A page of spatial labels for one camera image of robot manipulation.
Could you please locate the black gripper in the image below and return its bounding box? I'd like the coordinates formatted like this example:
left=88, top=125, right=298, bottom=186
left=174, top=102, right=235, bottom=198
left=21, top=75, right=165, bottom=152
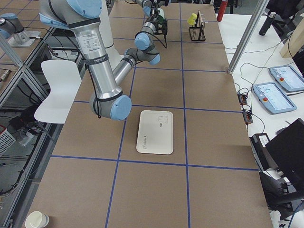
left=151, top=15, right=168, bottom=36

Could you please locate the mint green cup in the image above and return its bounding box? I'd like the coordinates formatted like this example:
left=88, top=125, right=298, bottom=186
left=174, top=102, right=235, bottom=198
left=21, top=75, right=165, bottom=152
left=156, top=8, right=165, bottom=21

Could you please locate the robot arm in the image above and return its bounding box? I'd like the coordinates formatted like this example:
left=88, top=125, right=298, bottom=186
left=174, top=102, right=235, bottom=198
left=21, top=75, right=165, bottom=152
left=132, top=0, right=171, bottom=16
left=39, top=0, right=170, bottom=121

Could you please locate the spare robot arm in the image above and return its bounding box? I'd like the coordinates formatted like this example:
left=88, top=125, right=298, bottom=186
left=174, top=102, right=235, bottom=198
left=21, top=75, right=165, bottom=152
left=0, top=13, right=41, bottom=48

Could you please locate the yellow cup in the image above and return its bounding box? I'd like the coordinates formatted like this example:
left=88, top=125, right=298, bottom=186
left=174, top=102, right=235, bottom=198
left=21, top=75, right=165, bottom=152
left=187, top=13, right=197, bottom=26

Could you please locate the white rabbit tray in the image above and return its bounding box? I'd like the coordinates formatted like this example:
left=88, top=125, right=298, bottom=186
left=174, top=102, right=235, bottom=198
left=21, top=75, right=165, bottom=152
left=136, top=110, right=174, bottom=155

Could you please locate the white paper cup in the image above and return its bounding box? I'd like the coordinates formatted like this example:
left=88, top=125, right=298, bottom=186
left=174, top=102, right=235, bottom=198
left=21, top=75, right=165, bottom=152
left=25, top=211, right=49, bottom=228

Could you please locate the red water bottle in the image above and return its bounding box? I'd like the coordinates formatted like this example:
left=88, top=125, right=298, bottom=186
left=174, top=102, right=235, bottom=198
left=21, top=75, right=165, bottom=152
left=217, top=0, right=228, bottom=22

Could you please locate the black bottle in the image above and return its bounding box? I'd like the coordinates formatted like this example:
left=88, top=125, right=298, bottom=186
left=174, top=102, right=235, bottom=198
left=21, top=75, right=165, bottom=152
left=259, top=11, right=276, bottom=36

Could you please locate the white plastic chair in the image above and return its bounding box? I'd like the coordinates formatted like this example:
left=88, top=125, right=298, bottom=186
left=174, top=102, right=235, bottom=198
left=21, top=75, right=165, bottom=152
left=34, top=60, right=82, bottom=124

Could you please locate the orange terminal board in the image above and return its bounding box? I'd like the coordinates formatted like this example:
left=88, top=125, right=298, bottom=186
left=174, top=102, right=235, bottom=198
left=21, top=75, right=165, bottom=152
left=237, top=92, right=253, bottom=125

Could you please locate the near teach pendant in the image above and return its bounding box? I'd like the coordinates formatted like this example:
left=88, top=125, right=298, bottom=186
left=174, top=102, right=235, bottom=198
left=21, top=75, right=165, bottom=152
left=253, top=82, right=297, bottom=114

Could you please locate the teach pendant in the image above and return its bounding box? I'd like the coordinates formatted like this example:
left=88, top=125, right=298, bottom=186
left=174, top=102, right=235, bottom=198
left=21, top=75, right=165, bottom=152
left=269, top=65, right=304, bottom=92
left=253, top=82, right=297, bottom=114

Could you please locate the far teach pendant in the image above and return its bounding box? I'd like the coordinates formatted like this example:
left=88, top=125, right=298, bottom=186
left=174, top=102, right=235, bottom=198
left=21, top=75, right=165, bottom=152
left=269, top=65, right=304, bottom=92

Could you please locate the black laptop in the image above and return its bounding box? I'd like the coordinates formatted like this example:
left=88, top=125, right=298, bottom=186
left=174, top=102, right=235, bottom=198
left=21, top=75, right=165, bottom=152
left=266, top=118, right=304, bottom=190

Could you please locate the black wire cup rack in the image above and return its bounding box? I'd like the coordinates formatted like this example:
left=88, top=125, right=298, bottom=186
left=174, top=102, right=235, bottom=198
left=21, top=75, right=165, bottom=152
left=189, top=10, right=206, bottom=41

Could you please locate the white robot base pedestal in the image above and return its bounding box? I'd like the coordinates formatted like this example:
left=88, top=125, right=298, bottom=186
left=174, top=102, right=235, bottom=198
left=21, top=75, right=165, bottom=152
left=99, top=0, right=122, bottom=70

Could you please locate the right aluminium frame post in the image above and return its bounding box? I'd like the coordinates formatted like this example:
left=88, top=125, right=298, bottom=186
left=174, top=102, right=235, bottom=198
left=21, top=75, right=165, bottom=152
left=228, top=0, right=269, bottom=74

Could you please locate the white wire basket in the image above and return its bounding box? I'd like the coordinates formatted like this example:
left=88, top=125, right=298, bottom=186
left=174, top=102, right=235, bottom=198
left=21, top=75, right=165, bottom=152
left=0, top=125, right=16, bottom=156

